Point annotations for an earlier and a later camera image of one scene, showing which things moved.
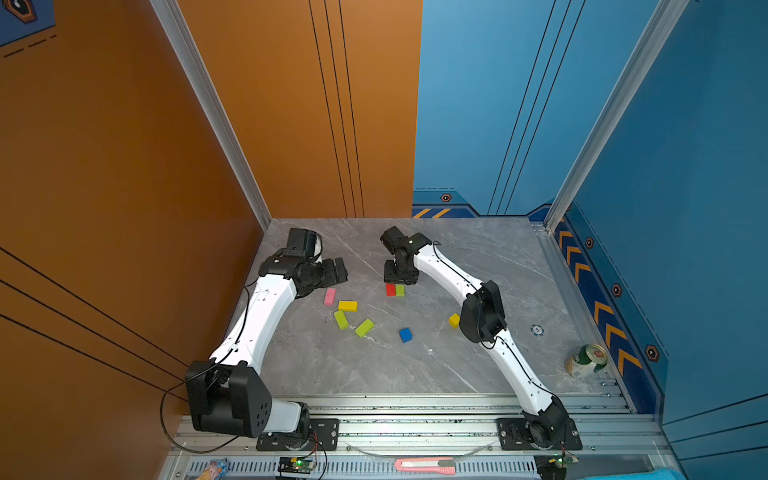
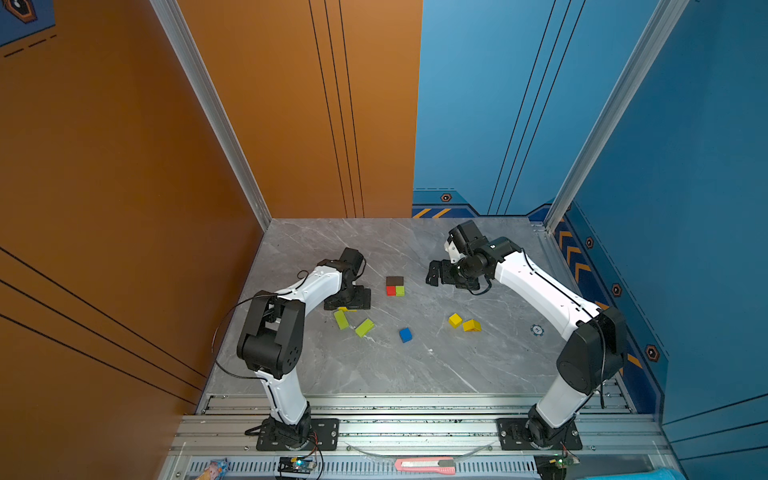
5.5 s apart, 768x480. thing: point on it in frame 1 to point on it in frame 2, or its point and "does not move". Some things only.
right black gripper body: (395, 273) to (458, 273)
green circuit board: (296, 464) does not move
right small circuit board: (563, 460) does not move
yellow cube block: (454, 320) does not move
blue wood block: (406, 335) does not move
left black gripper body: (323, 274) to (355, 299)
